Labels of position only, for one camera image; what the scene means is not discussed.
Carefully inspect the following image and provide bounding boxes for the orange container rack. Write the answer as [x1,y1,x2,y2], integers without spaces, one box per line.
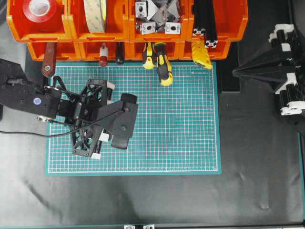
[6,0,249,62]

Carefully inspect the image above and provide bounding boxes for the red vinyl tape roll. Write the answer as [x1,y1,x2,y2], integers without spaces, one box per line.
[22,0,57,23]

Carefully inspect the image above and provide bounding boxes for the dark brown tool handle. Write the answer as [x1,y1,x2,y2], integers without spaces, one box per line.
[115,42,125,65]

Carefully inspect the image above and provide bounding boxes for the yellow utility knife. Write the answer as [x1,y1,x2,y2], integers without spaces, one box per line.
[191,41,213,69]

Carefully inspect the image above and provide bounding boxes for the black aluminium extrusion short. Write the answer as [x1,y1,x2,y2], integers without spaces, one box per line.
[192,0,205,36]

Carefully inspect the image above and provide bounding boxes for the grey corner brackets pile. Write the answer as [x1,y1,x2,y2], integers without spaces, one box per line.
[135,0,182,35]

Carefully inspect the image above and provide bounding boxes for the green cutting mat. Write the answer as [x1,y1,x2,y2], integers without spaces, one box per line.
[46,62,221,176]

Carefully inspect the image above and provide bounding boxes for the brown wooden tool handle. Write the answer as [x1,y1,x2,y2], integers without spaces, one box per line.
[41,42,57,78]

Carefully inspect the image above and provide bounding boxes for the small yellow black screwdriver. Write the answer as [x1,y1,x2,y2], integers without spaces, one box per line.
[142,42,155,69]

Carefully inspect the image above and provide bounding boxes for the beige double-sided tape roll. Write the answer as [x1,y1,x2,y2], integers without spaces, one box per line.
[83,0,107,33]

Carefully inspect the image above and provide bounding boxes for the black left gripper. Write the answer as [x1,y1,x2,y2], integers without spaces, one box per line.
[56,79,115,159]

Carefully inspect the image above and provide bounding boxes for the large yellow black screwdriver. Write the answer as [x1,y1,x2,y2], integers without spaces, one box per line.
[154,42,173,86]

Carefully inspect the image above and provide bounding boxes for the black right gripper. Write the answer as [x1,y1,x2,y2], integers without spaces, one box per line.
[232,24,305,116]

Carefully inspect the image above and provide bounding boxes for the black aluminium extrusion long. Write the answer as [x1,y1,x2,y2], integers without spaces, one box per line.
[202,0,218,48]

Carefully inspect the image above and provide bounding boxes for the white red-capped tool handle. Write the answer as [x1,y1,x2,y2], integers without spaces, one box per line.
[99,42,108,67]

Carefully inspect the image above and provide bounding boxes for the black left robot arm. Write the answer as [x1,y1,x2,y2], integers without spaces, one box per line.
[0,59,118,157]

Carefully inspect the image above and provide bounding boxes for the black camera cable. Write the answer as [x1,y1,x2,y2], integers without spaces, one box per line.
[0,76,127,137]

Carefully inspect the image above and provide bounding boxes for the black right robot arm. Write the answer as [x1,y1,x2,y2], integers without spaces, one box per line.
[232,24,305,135]

